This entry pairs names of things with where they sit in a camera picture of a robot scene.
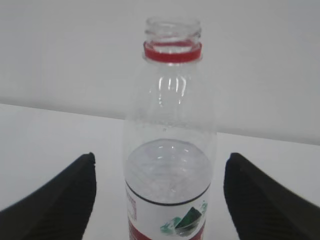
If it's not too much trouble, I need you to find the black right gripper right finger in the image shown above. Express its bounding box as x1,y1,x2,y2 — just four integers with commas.
223,152,320,240

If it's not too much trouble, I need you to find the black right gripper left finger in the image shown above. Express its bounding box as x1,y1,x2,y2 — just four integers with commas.
0,152,97,240

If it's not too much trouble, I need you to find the clear water bottle red label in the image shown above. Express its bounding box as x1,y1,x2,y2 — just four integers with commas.
123,17,217,240

